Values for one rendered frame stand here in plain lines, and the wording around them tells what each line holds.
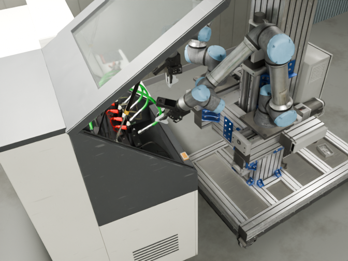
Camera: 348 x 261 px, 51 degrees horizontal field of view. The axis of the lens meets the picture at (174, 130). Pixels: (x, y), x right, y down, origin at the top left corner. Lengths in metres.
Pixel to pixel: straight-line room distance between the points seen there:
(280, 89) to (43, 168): 1.14
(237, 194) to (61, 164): 1.58
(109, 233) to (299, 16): 1.56
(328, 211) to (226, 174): 0.85
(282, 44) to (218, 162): 1.59
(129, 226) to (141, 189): 0.29
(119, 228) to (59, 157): 0.66
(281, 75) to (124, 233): 1.19
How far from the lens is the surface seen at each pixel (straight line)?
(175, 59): 2.02
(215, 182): 2.90
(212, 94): 1.76
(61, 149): 1.58
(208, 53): 2.34
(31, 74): 1.89
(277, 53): 1.67
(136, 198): 1.95
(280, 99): 1.87
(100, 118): 2.14
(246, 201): 2.81
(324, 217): 3.12
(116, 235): 2.14
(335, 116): 4.03
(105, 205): 1.91
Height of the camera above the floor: 2.45
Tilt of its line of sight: 42 degrees down
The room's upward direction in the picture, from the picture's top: 3 degrees counter-clockwise
